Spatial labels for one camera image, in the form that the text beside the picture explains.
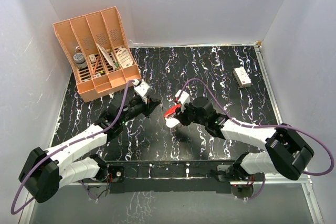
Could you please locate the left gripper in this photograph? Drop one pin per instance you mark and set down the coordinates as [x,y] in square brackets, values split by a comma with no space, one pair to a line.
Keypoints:
[149,107]

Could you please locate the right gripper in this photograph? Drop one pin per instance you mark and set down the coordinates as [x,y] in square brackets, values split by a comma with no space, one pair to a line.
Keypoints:
[181,116]

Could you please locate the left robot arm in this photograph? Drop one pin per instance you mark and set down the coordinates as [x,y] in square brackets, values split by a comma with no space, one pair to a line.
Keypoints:
[46,171]

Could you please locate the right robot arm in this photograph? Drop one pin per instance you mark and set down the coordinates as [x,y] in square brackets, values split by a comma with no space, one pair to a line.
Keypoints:
[284,151]

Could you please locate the white blister pack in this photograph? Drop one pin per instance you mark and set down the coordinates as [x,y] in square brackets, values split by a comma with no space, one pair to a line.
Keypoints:
[124,58]

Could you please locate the white paper packet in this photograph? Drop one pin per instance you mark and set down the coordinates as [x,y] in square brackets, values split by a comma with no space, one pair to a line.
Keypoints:
[108,57]

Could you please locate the orange pencil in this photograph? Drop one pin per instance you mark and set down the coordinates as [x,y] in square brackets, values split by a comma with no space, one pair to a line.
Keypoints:
[96,65]

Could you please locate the small white cardboard box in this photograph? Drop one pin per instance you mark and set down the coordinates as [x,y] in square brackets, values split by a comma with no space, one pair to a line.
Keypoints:
[242,77]

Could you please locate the small white card box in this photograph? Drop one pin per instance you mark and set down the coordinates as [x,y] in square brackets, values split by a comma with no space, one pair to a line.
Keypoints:
[92,58]

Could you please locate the orange plastic desk organizer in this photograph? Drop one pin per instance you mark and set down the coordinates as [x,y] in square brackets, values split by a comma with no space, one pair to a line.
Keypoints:
[80,34]

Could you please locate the round grey tin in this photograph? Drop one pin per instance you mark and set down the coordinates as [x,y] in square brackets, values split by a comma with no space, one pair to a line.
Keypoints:
[79,60]

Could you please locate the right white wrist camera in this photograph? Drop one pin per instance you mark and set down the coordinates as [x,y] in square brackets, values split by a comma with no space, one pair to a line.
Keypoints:
[182,97]

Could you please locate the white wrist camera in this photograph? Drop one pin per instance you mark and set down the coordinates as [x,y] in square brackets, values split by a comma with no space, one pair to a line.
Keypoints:
[142,89]
[182,97]

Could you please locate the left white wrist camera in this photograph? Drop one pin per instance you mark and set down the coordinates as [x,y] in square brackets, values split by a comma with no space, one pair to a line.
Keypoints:
[142,89]

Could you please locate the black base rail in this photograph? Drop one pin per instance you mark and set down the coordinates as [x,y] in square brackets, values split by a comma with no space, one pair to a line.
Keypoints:
[167,176]

